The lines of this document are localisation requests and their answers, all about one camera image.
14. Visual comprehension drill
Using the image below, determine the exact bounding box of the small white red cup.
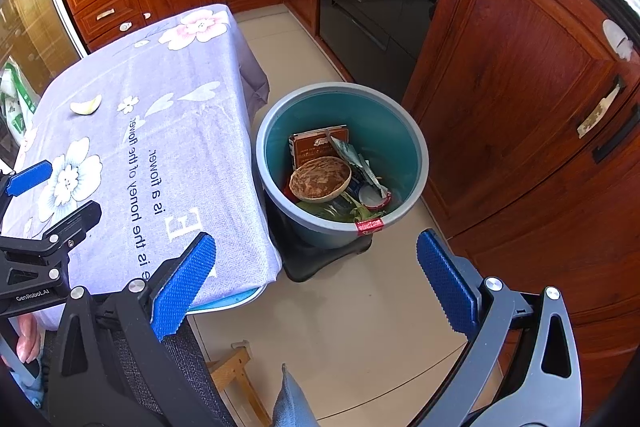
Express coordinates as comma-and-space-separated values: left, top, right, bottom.
357, 184, 391, 210

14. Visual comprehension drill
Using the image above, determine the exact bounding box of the person's blue grey clothing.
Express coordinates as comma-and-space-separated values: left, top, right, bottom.
272, 363, 321, 427

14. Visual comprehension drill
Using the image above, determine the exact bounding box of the purple floral blanket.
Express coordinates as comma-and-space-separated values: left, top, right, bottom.
9, 4, 283, 330

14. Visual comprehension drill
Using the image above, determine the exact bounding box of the wooden cabinet beside oven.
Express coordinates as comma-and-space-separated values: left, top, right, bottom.
402, 0, 640, 427

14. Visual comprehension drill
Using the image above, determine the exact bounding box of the brown coconut shell bowl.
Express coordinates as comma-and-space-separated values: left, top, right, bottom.
289, 157, 352, 202

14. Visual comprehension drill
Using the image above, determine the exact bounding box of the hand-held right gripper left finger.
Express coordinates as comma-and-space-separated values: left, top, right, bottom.
47, 231, 236, 427

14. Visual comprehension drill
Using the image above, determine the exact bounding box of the green white packet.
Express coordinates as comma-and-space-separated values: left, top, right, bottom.
327, 134, 388, 200

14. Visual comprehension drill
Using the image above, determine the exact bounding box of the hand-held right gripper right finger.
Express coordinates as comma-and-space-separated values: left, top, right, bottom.
416, 228, 583, 427

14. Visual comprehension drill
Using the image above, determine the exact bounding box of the green white plastic bag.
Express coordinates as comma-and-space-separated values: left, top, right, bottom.
0, 62, 41, 145

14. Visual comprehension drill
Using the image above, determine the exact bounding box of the grey fabric chair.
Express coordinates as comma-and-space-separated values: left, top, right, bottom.
42, 322, 271, 427

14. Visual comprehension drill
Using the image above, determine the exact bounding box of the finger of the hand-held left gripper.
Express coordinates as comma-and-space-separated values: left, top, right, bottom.
0, 200, 103, 255
0, 161, 55, 218

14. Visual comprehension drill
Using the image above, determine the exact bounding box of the black bin stand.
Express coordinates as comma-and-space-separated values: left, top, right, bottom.
272, 227, 373, 283

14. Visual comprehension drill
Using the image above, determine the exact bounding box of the brown paper carton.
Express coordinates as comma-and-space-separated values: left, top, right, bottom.
289, 125, 351, 168

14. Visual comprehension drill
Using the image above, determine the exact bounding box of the grey green trash bin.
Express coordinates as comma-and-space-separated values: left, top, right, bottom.
256, 82, 430, 250

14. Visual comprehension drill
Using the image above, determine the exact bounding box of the person's left hand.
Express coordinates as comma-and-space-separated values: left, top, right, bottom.
15, 312, 43, 363

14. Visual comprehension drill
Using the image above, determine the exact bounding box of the white framed glass door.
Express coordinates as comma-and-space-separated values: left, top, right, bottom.
0, 0, 91, 158

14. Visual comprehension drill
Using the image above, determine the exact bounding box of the pale yellow peel wedge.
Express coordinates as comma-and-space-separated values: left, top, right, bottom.
69, 94, 103, 116

